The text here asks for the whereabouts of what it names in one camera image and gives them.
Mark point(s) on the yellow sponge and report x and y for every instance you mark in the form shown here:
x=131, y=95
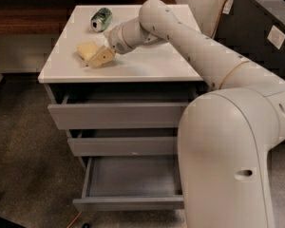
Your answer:
x=87, y=50

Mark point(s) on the white paper label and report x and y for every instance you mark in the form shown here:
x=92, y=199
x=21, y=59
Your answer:
x=276, y=37

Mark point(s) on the grey middle drawer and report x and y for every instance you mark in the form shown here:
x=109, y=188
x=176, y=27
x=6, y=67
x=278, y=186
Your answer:
x=124, y=142

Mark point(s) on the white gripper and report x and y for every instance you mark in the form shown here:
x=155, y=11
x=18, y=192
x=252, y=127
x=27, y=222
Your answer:
x=116, y=40

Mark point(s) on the grey top drawer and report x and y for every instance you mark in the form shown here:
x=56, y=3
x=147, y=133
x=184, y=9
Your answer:
x=122, y=107

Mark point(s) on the grey drawer cabinet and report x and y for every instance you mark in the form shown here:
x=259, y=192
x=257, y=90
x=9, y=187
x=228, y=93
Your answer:
x=65, y=70

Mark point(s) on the dark grey counter cabinet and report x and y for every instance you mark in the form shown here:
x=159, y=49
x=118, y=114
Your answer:
x=245, y=30

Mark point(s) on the brown wooden bench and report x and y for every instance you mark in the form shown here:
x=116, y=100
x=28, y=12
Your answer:
x=44, y=16

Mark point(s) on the grey bottom drawer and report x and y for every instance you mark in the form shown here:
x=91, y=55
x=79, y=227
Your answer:
x=131, y=184

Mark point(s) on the grey drawer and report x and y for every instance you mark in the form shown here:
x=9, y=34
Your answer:
x=124, y=142
x=131, y=184
x=122, y=107

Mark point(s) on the white cable tag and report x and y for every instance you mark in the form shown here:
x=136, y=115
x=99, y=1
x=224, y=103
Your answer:
x=227, y=6

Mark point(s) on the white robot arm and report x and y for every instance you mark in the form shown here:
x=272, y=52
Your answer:
x=224, y=135

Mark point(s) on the green soda can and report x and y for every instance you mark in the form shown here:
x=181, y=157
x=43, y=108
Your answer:
x=101, y=20

